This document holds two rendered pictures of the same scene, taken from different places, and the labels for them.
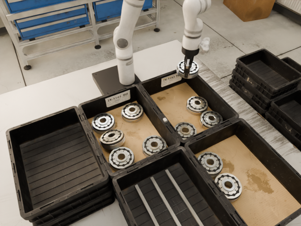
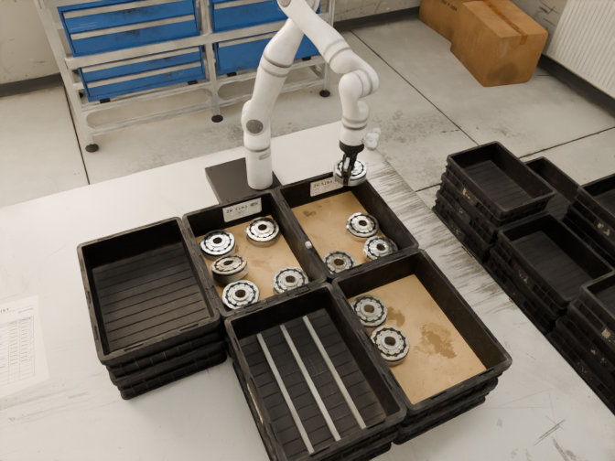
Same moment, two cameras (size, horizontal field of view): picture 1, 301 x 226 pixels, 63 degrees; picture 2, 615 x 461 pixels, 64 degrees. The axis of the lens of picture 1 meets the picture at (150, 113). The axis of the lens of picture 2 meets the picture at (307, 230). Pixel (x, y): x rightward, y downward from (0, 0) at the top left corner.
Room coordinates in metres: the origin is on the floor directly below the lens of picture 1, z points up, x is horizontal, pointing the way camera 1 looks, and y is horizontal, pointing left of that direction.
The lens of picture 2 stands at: (-0.28, -0.08, 2.00)
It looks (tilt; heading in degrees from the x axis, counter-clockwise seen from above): 47 degrees down; 1
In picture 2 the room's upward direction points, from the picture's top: 2 degrees clockwise
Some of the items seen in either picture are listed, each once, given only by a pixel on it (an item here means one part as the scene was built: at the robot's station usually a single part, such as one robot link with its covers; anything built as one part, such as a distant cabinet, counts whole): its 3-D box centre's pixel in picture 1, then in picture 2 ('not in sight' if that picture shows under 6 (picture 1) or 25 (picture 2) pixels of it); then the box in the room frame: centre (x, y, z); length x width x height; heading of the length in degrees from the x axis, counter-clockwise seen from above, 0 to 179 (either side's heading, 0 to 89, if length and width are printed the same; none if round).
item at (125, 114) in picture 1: (132, 110); (263, 229); (0.77, 0.09, 0.86); 0.10 x 0.10 x 0.01
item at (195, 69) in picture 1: (187, 66); (350, 167); (0.91, -0.18, 1.01); 0.10 x 0.10 x 0.01
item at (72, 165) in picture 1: (58, 160); (149, 293); (0.49, 0.37, 0.87); 0.40 x 0.30 x 0.11; 28
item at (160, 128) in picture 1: (126, 132); (252, 259); (0.63, 0.10, 0.87); 0.40 x 0.30 x 0.11; 28
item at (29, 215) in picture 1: (54, 154); (145, 282); (0.49, 0.37, 0.92); 0.40 x 0.30 x 0.02; 28
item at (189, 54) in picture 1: (189, 53); (350, 148); (0.88, -0.17, 1.10); 0.08 x 0.08 x 0.09
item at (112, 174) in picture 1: (126, 124); (251, 248); (0.63, 0.10, 0.92); 0.40 x 0.30 x 0.02; 28
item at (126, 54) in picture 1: (123, 43); (256, 126); (1.11, 0.14, 1.00); 0.09 x 0.09 x 0.17; 4
